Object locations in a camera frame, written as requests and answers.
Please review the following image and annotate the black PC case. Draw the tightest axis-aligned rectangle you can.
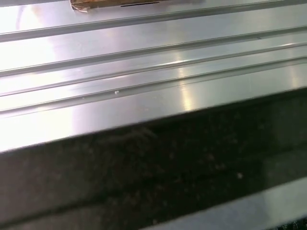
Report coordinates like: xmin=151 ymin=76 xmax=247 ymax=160
xmin=0 ymin=86 xmax=307 ymax=230

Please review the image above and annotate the square brown base plate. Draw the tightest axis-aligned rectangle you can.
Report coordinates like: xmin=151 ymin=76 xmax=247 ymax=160
xmin=69 ymin=0 xmax=204 ymax=13

